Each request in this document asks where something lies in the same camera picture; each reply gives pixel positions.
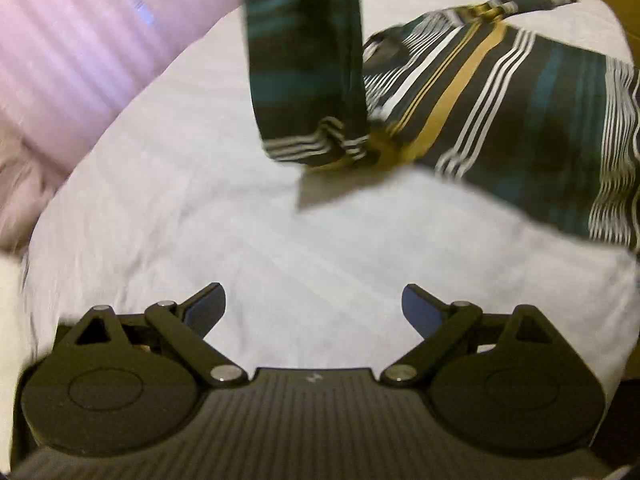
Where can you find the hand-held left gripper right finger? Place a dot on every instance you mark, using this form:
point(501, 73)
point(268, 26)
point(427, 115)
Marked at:
point(422, 307)

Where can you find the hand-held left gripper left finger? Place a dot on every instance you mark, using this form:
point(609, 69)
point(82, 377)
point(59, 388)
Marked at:
point(205, 307)

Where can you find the striped shirt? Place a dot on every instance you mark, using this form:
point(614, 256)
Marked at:
point(500, 110)

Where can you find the bed with grey ribbed bedspread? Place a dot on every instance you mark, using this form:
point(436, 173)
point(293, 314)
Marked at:
point(250, 240)

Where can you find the pink padded headboard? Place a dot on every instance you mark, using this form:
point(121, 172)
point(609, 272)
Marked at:
point(100, 35)

